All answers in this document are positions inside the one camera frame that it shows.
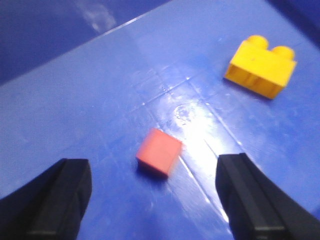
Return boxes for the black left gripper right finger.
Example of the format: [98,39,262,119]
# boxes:
[215,153,320,240]

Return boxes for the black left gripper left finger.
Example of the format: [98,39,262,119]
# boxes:
[0,158,92,240]

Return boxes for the red cube block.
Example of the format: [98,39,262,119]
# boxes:
[136,128,183,179]

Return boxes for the yellow duplo block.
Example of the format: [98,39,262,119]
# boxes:
[224,35,297,99]

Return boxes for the blue target bin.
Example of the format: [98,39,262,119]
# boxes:
[0,0,320,240]

